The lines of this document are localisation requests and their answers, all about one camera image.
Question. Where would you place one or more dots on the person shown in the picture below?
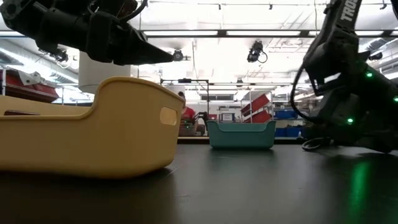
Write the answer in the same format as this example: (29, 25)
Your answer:
(188, 113)

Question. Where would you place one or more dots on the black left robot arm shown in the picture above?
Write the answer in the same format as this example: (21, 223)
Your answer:
(31, 18)

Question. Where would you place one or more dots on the round black ceiling camera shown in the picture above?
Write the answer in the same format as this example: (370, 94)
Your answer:
(178, 55)

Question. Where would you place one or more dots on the black background robot arm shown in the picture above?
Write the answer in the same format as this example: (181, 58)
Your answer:
(202, 116)

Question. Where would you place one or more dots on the red bin rack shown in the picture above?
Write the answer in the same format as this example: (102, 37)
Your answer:
(258, 104)

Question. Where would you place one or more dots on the teal plastic bin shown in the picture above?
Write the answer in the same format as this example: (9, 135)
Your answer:
(241, 137)

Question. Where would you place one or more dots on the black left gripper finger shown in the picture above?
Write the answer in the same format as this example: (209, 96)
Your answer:
(149, 54)

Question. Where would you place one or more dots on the framed sign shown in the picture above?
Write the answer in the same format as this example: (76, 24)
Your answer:
(227, 117)

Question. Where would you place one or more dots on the black metal stand frame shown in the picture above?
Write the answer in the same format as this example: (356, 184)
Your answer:
(185, 80)

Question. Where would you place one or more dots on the yellow plastic bin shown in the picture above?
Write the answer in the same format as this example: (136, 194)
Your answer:
(93, 146)

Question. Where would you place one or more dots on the black studio light cluster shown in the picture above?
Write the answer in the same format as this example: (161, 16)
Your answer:
(60, 56)

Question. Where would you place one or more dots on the small black spotlight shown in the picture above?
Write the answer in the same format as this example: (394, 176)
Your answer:
(376, 56)

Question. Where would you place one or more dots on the blue storage bins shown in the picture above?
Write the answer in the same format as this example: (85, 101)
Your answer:
(284, 114)

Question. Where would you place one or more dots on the red shelf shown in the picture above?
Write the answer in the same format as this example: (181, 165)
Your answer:
(18, 81)

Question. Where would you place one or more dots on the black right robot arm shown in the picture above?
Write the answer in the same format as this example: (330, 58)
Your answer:
(339, 46)

